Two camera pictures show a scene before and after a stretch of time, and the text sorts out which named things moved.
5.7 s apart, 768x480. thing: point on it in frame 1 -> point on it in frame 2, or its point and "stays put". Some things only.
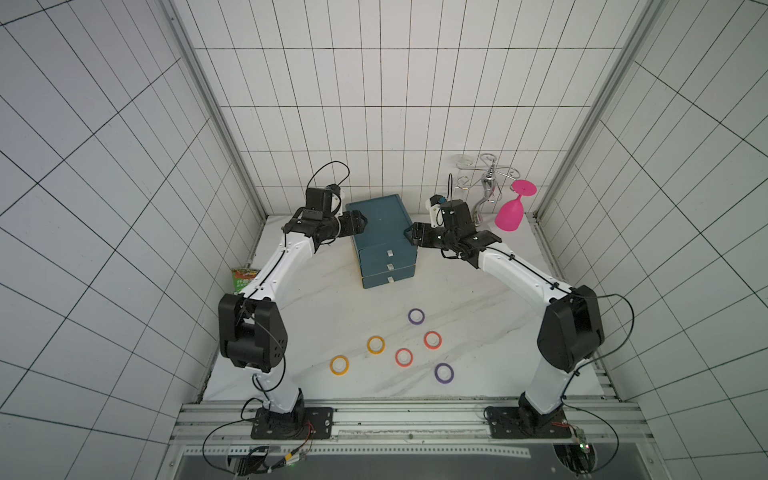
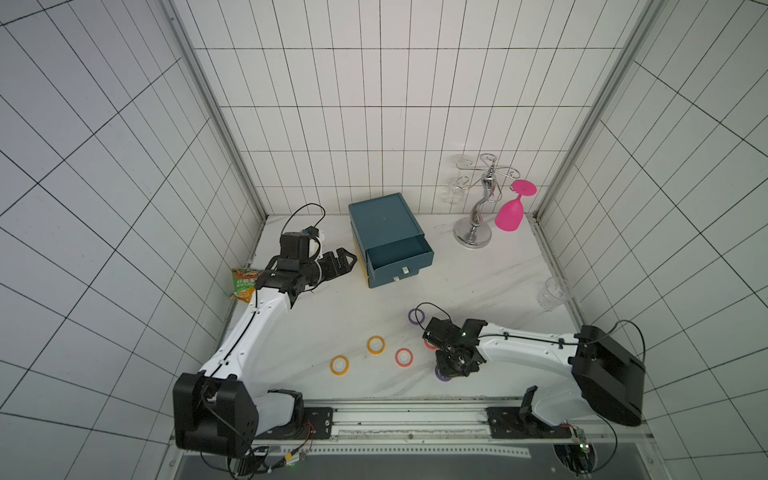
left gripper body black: x=349 y=225 -> x=327 y=263
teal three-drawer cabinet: x=386 y=254 stays put
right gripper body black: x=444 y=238 -> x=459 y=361
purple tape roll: x=444 y=373 stays put
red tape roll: x=404 y=357 stays put
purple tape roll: x=416 y=316 stays put
